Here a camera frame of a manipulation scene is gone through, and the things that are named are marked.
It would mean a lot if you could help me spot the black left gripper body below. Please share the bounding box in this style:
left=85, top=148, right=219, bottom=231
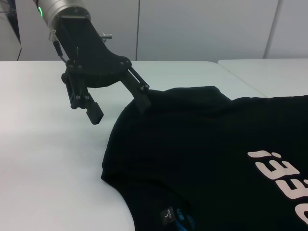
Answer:
left=54, top=16, right=132, bottom=89

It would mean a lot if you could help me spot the black T-shirt with FREE print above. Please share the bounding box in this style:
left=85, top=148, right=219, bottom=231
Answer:
left=100, top=86, right=308, bottom=231

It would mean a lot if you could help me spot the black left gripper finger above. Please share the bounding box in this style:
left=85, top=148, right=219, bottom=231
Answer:
left=121, top=66, right=152, bottom=114
left=61, top=69, right=104, bottom=125

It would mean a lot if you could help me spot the thin cable on left arm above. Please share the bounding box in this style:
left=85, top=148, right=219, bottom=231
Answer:
left=53, top=39, right=69, bottom=65

